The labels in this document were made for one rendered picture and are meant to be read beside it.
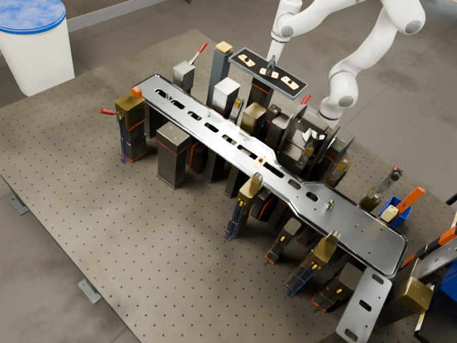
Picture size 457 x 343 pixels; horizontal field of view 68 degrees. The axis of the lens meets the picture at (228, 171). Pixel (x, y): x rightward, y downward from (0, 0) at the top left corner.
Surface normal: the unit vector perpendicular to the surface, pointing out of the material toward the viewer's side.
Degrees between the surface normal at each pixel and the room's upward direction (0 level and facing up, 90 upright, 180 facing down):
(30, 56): 94
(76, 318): 0
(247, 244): 0
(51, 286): 0
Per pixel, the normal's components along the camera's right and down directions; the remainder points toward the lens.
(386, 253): 0.16, -0.59
